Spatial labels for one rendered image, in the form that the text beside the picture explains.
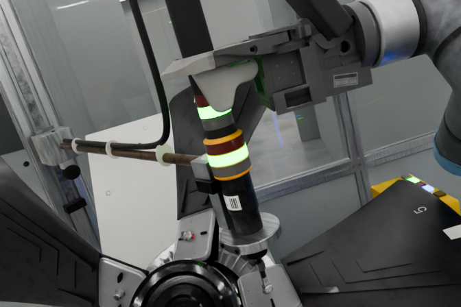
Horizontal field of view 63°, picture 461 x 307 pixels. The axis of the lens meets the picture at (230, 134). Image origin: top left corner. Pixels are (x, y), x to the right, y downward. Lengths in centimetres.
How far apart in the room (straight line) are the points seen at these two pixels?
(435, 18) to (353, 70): 9
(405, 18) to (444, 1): 4
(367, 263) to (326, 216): 83
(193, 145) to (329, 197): 79
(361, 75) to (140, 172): 51
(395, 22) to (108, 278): 43
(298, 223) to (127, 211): 67
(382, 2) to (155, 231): 55
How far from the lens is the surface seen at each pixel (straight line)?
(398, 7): 42
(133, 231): 76
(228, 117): 38
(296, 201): 125
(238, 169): 39
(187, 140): 58
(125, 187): 79
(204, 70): 35
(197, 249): 48
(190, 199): 52
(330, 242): 53
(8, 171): 55
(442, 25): 44
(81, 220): 109
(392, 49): 42
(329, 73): 40
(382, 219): 55
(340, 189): 129
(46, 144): 91
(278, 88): 38
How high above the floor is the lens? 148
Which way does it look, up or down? 14 degrees down
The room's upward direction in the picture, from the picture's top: 16 degrees counter-clockwise
